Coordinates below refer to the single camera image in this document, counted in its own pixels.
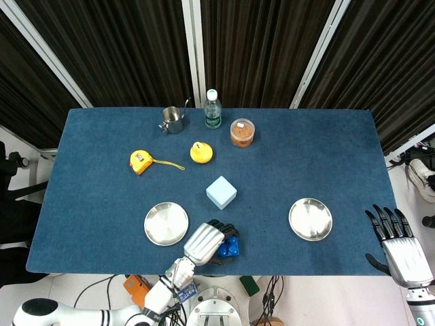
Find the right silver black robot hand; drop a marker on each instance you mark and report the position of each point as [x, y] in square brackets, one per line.
[406, 261]

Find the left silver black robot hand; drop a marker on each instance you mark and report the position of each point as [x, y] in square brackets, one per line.
[204, 242]

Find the dark blue toy brick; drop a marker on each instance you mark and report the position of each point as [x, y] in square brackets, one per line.
[231, 248]

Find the light blue foam cube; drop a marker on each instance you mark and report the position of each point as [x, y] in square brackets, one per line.
[221, 193]

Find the white silver robot base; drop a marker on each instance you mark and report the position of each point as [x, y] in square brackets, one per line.
[214, 310]

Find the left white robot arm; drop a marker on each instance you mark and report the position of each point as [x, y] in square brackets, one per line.
[159, 295]

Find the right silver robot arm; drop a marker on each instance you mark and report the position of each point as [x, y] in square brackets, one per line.
[421, 307]

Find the round steel plate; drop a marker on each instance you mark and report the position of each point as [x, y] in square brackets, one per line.
[166, 223]
[310, 220]

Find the black shoe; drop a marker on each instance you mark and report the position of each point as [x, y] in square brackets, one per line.
[429, 221]

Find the blue printed card box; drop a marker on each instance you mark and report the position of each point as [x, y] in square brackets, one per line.
[190, 292]

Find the dark green block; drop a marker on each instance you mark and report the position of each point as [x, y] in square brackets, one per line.
[249, 285]

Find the orange device box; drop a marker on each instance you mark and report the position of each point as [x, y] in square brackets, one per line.
[134, 288]

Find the white sneaker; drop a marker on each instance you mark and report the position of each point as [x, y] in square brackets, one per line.
[421, 176]

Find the yellow toy pear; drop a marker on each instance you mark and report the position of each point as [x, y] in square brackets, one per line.
[201, 153]

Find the yellow tape measure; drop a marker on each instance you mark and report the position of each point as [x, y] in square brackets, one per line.
[139, 161]

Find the blue tablecloth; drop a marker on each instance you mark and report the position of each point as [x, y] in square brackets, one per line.
[102, 190]

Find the clear jar of rubber bands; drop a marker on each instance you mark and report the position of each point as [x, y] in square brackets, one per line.
[242, 133]

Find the steel gooseneck pitcher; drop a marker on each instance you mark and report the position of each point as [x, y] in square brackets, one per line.
[172, 120]

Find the clear water bottle green label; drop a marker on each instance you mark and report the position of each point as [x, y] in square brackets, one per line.
[212, 112]

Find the black office chair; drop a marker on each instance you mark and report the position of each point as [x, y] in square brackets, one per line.
[13, 210]

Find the black pleated curtain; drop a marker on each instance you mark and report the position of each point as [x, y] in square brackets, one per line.
[391, 61]
[30, 102]
[258, 51]
[119, 51]

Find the white frame rail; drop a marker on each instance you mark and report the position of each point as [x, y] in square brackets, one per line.
[30, 137]
[413, 141]

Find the white frame post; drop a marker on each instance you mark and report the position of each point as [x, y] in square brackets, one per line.
[193, 51]
[319, 51]
[47, 51]

